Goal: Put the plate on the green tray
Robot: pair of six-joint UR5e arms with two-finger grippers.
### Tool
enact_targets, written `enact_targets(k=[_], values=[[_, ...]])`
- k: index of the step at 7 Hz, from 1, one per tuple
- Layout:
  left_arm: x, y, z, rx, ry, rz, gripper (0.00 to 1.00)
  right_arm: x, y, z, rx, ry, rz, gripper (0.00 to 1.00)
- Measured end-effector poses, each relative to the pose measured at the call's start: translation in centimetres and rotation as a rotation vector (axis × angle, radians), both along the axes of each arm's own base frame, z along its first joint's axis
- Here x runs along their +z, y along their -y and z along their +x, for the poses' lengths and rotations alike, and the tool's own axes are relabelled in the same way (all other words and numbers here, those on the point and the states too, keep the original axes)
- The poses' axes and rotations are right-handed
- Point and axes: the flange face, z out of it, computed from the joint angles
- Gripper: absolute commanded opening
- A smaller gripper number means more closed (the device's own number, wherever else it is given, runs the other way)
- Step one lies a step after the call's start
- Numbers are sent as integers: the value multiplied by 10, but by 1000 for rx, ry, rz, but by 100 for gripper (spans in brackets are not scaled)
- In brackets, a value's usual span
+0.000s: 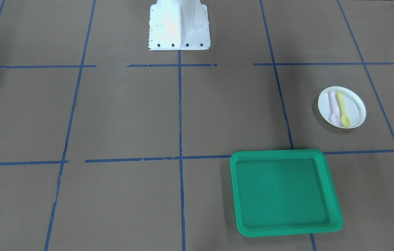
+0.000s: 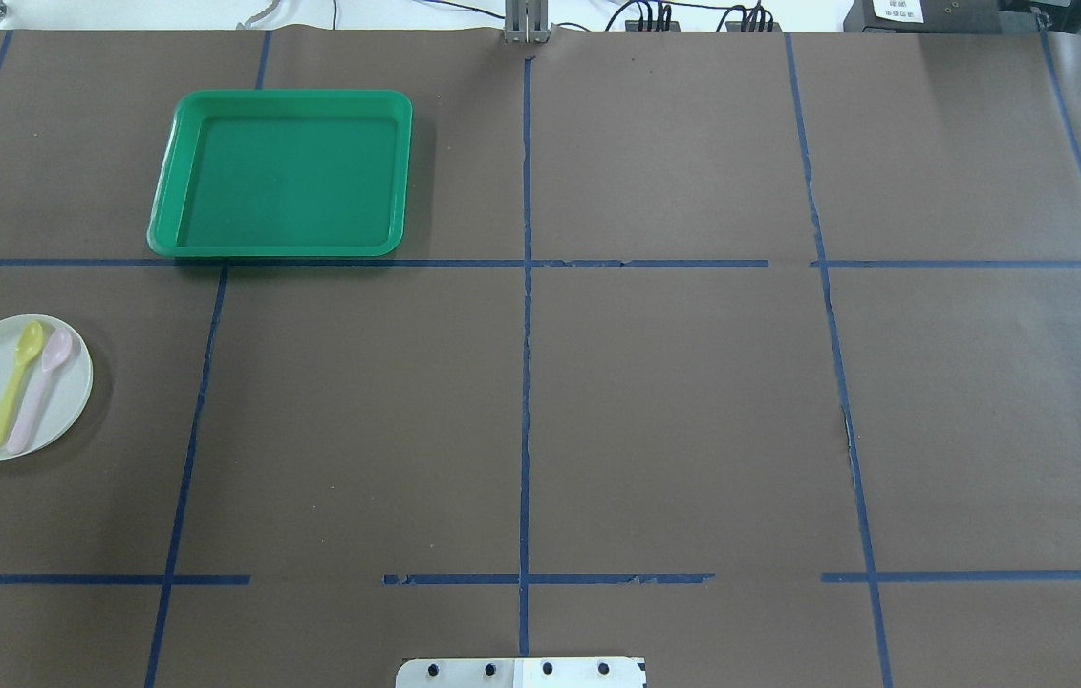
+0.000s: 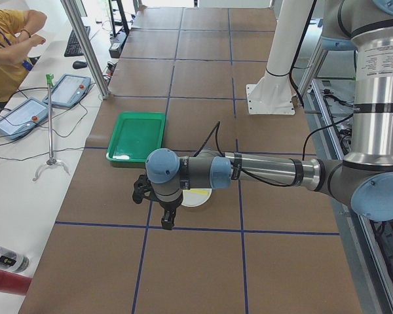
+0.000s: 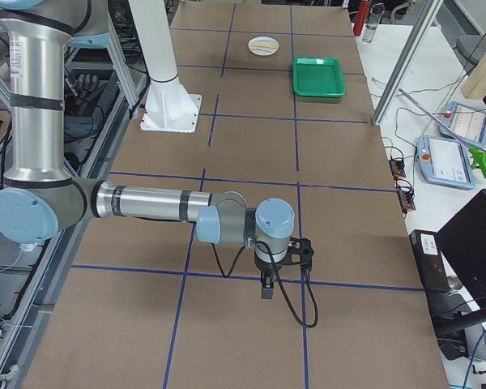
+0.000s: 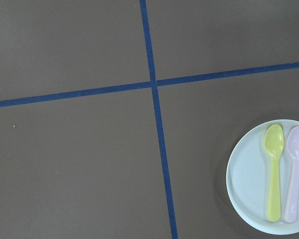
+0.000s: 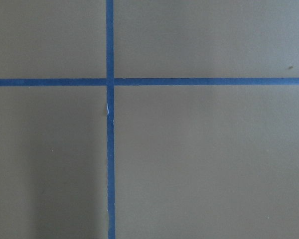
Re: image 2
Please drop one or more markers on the black power strip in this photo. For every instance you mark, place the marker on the black power strip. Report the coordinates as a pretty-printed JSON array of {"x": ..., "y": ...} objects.
[
  {"x": 748, "y": 19},
  {"x": 653, "y": 17}
]

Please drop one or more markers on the black power strip left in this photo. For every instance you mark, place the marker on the black power strip left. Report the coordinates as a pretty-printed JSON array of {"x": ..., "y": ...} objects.
[{"x": 653, "y": 17}]

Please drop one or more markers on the brown paper table cover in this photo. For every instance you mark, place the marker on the brown paper table cover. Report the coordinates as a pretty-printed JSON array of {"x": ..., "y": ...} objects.
[{"x": 756, "y": 357}]

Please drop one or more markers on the black power strip right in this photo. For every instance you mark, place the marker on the black power strip right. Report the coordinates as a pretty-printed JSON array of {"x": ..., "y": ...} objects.
[{"x": 748, "y": 19}]

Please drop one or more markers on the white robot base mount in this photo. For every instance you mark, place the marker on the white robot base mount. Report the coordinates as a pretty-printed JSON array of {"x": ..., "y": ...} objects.
[{"x": 573, "y": 671}]

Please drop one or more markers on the pink plastic spoon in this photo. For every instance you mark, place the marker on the pink plastic spoon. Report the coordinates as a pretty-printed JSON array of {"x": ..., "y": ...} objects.
[{"x": 56, "y": 353}]

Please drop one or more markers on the green plastic tray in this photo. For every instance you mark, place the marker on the green plastic tray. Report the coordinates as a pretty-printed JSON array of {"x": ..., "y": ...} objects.
[{"x": 284, "y": 174}]

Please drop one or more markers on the black box with label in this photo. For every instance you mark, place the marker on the black box with label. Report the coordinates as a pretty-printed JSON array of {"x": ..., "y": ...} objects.
[{"x": 936, "y": 17}]

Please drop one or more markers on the yellow plastic spoon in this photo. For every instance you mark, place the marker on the yellow plastic spoon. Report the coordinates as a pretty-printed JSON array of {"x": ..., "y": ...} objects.
[{"x": 28, "y": 346}]

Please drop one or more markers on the grey metal camera post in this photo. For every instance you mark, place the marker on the grey metal camera post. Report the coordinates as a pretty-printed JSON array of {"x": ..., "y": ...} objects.
[{"x": 527, "y": 22}]

